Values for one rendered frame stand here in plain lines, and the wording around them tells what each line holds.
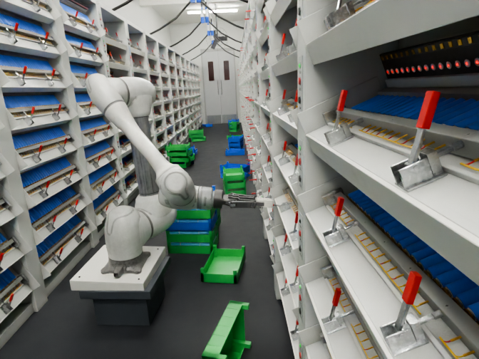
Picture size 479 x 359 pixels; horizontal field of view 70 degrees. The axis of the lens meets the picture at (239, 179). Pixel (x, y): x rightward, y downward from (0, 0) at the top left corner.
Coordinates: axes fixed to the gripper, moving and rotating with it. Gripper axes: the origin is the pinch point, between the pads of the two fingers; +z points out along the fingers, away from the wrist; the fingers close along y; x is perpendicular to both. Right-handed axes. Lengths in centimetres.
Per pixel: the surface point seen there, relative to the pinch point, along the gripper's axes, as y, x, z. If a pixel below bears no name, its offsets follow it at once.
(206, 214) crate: -70, -33, -27
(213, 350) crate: 37, -39, -16
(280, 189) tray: -17.7, 0.8, 8.8
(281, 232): -17.7, -19.8, 11.9
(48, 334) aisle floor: -1, -69, -89
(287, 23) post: -18, 70, 4
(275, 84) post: -18.0, 46.0, 1.6
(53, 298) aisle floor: -29, -71, -102
